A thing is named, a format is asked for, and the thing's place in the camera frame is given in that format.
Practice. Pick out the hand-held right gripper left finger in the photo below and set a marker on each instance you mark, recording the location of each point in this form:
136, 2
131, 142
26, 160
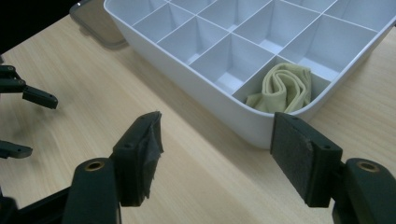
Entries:
137, 155

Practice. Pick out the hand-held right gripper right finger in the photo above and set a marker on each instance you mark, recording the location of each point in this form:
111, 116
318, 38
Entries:
299, 155

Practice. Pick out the pale green sock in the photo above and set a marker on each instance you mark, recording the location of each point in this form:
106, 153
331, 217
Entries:
283, 90

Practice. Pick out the white compartment organizer box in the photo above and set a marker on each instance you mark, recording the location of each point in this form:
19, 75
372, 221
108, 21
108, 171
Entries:
193, 40

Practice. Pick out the brown translucent box lid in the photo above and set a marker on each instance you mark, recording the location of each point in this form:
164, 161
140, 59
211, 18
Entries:
96, 21

